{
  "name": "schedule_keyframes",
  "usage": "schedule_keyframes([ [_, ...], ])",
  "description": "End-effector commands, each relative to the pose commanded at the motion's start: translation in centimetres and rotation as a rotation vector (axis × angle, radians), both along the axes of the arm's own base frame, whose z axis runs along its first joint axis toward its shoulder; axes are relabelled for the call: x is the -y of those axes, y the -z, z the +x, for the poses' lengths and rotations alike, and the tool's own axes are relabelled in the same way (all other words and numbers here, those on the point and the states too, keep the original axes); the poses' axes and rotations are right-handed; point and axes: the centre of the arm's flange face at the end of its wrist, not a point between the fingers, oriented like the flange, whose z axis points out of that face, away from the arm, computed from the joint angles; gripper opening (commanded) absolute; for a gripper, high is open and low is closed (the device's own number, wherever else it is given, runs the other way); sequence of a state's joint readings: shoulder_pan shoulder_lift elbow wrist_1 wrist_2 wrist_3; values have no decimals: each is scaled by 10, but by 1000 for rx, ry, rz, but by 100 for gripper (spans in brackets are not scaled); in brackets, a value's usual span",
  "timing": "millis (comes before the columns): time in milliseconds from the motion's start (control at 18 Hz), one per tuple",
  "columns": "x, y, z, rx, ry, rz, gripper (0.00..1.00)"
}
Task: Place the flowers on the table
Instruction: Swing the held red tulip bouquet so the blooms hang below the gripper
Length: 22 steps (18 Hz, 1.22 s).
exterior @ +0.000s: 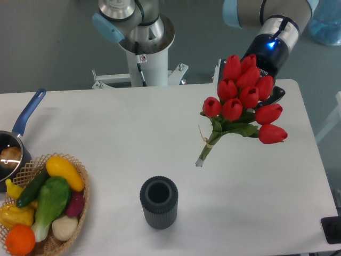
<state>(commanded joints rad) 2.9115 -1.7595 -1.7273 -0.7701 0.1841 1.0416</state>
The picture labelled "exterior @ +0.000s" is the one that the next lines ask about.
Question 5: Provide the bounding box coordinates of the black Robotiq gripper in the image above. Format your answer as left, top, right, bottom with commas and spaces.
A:
217, 34, 289, 108

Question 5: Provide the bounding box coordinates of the red tulip bouquet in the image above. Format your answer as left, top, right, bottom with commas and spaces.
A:
195, 54, 288, 167

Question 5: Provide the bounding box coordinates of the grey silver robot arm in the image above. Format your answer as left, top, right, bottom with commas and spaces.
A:
92, 1, 318, 89

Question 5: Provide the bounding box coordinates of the dark grey ribbed vase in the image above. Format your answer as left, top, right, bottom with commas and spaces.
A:
140, 176, 178, 230

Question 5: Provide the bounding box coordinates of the black device at edge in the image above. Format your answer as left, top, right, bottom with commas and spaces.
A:
321, 216, 341, 244

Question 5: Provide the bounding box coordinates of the purple red radish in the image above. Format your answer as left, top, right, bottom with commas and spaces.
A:
66, 193, 85, 218

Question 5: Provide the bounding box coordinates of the yellow squash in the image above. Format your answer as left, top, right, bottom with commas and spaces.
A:
46, 156, 85, 192

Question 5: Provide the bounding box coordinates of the green bok choy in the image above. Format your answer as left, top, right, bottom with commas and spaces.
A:
31, 177, 71, 243

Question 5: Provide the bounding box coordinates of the dark green cucumber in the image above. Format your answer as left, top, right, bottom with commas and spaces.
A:
16, 168, 50, 208

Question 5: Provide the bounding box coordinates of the white garlic bulb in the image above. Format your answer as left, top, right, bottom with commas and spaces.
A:
52, 215, 78, 241

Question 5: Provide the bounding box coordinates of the brown bread roll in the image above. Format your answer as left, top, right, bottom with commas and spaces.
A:
1, 147, 21, 170

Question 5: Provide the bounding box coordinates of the woven wicker basket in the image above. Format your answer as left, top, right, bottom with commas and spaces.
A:
1, 153, 90, 255

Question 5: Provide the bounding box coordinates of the small yellow gourd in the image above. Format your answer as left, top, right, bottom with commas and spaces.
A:
3, 179, 24, 205

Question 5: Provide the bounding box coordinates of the yellow bell pepper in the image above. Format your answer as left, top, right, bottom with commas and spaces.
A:
1, 203, 35, 229

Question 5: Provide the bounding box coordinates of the orange fruit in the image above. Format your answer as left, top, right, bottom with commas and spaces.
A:
5, 225, 36, 255

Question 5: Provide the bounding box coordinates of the white metal frame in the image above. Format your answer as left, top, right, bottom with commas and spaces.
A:
315, 91, 340, 143

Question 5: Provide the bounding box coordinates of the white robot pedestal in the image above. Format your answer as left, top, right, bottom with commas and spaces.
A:
92, 13, 189, 90

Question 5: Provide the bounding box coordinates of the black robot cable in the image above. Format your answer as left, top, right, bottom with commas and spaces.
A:
134, 41, 148, 87

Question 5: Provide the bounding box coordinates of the blue handled saucepan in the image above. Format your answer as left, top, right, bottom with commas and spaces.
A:
1, 89, 46, 193

